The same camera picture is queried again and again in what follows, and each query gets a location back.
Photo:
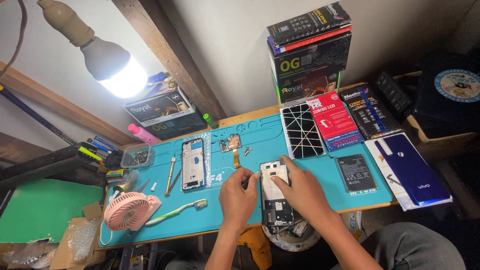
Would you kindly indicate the red screen box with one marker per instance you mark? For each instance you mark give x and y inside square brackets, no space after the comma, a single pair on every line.
[335,120]

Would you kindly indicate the phone screen with white strips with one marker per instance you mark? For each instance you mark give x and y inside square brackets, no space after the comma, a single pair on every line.
[302,131]

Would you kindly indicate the green white toothbrush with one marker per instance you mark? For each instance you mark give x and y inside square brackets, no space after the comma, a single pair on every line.
[176,212]

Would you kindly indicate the blue-edged phone frame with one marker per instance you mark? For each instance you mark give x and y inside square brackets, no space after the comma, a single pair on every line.
[185,165]

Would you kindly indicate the flat red blue box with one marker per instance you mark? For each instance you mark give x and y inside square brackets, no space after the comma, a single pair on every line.
[311,41]

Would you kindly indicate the black box with blue strip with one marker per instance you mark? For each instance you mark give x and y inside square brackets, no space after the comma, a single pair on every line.
[369,112]

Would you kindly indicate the white flat box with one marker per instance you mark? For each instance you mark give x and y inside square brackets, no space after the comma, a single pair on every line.
[390,183]

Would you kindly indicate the small metal blade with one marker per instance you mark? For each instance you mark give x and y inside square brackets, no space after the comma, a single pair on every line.
[143,186]

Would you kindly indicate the pink handheld fan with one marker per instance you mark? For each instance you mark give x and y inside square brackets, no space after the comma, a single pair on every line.
[127,212]

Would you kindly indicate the dark long pole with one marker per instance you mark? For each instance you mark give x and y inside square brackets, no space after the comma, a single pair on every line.
[33,114]

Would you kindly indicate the small white plastic piece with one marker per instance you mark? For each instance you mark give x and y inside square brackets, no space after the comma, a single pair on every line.
[154,186]

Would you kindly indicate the yellow cloth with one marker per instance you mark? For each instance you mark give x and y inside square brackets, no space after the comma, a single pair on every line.
[257,243]

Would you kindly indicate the silver phone frame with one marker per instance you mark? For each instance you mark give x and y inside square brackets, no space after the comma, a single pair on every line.
[275,210]

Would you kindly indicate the blue phone back cover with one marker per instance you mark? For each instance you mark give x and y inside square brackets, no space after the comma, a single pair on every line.
[412,168]

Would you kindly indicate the person's left hand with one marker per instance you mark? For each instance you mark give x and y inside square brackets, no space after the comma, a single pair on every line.
[236,198]

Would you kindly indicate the wooden roof beam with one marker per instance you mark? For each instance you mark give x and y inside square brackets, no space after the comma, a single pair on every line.
[168,48]

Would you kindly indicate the teal silicone repair mat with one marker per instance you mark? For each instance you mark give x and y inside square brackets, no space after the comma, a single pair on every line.
[232,127]

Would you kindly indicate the flat black screen box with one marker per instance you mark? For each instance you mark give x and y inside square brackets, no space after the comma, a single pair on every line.
[307,22]

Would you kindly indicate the glue tube in plastic bag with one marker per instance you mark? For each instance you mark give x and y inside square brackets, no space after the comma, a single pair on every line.
[125,182]

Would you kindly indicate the black holder with pens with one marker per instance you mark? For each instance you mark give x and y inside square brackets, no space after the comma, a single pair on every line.
[99,152]

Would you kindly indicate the black phone battery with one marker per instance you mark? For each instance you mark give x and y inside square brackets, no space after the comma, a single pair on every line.
[355,172]

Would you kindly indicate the black gold-print screen box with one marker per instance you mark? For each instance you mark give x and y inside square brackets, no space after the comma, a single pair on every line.
[165,112]

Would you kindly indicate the wooden work table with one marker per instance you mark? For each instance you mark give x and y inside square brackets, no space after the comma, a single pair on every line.
[247,114]

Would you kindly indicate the brown cardboard box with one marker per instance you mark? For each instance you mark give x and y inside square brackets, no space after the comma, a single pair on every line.
[438,144]

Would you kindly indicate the cardboard piece with bubble wrap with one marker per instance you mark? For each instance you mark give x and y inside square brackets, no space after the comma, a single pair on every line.
[78,236]

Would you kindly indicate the person's right hand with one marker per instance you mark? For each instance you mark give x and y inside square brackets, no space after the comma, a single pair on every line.
[302,195]

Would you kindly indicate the pink plastic bottle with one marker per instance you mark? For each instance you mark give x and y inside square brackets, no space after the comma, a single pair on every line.
[142,134]

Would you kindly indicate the hanging white light bulb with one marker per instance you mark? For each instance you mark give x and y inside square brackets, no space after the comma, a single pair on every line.
[108,63]

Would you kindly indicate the large black green-edged box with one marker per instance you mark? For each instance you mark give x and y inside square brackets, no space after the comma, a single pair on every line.
[307,71]

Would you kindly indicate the clear plastic screw container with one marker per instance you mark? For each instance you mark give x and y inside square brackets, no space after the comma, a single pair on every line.
[137,155]

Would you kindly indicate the black power strip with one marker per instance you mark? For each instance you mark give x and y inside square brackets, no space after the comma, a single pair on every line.
[393,92]

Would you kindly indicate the grey metal tweezers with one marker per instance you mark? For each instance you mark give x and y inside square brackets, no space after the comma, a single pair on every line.
[175,180]

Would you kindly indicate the small black tweezers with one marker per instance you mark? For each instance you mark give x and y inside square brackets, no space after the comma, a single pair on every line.
[246,183]

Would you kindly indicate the person's grey trouser leg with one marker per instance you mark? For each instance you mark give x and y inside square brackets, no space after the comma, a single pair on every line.
[408,247]

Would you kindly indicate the black bag with round patch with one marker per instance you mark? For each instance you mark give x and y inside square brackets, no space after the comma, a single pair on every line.
[446,101]

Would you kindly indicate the white bowl with scrap parts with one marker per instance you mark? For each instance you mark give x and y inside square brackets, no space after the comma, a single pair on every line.
[292,238]

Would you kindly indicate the colourful tape rolls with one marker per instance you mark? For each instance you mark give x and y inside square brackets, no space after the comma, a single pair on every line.
[117,175]

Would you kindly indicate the gold precision screwdriver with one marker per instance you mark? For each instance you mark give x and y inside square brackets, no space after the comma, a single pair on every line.
[170,174]

